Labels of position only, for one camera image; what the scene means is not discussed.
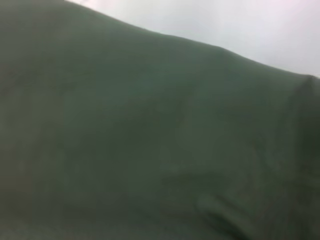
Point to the dark green FREE T-shirt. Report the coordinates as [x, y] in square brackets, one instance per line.
[137, 137]

